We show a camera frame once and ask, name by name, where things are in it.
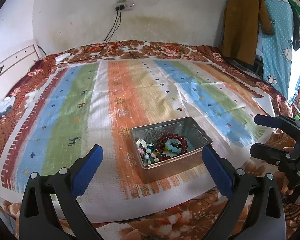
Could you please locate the striped colourful mat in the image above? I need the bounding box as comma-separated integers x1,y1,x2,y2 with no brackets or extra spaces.
0,59,272,222

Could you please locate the white wall power strip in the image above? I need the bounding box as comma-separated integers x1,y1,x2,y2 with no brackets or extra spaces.
115,2,134,10

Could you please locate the brown hanging garment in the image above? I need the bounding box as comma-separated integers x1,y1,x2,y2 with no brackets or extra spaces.
221,0,274,65

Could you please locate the white pink charm bracelet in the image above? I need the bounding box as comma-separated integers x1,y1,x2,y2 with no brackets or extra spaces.
136,139,156,165

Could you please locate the white charger on bed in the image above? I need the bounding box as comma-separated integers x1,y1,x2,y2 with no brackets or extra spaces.
55,53,70,62

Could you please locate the light blue bead bracelet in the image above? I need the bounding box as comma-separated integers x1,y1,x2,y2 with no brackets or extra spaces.
165,138,188,156

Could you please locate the black power cable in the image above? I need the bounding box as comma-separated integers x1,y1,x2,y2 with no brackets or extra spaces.
65,0,128,65

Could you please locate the dark red bead bracelet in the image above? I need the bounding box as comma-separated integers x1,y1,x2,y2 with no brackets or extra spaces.
153,133,189,162

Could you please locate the blue patterned hanging cloth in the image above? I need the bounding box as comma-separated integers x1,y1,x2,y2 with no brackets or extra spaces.
261,0,300,103

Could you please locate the silver metal tin box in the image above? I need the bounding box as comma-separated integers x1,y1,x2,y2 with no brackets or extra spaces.
131,116,213,183

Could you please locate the white wooden headboard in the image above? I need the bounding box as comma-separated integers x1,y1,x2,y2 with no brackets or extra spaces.
0,40,42,100

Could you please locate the person's right hand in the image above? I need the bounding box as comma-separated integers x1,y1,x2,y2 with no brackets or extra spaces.
274,157,296,196

